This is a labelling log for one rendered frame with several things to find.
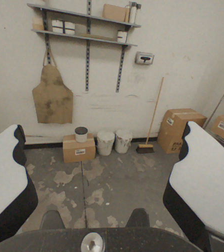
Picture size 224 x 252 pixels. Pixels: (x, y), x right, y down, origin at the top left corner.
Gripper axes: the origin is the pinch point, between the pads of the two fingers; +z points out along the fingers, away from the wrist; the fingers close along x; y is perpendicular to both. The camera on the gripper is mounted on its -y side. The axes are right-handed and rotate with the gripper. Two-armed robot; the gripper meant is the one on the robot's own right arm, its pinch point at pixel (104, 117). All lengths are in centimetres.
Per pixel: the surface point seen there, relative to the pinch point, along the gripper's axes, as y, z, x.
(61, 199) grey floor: 160, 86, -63
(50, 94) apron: 55, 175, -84
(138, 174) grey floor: 175, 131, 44
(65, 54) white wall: 7, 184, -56
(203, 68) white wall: 35, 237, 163
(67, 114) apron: 90, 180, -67
